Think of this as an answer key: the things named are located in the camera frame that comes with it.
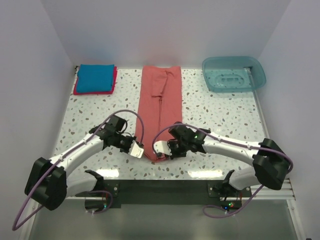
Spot salmon pink t shirt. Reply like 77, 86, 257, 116
135, 66, 183, 162

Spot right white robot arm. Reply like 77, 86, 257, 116
168, 122, 293, 197

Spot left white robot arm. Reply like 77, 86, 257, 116
24, 115, 144, 211

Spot folded red t shirt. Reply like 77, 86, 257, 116
72, 64, 119, 96

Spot folded blue t shirt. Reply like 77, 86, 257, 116
75, 64, 116, 94

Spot teal plastic basin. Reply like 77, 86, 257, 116
202, 56, 267, 93

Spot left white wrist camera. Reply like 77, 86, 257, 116
128, 140, 144, 159

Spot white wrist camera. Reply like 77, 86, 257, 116
153, 140, 172, 157
128, 140, 144, 159

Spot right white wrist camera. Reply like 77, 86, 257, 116
153, 140, 172, 157

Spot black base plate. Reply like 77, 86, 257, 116
74, 178, 253, 215

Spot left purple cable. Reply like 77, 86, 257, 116
12, 109, 146, 231

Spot purple cable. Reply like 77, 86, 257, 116
12, 109, 146, 231
151, 122, 294, 218

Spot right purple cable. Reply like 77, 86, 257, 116
151, 122, 294, 218

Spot aluminium frame rail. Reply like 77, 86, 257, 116
31, 174, 296, 201

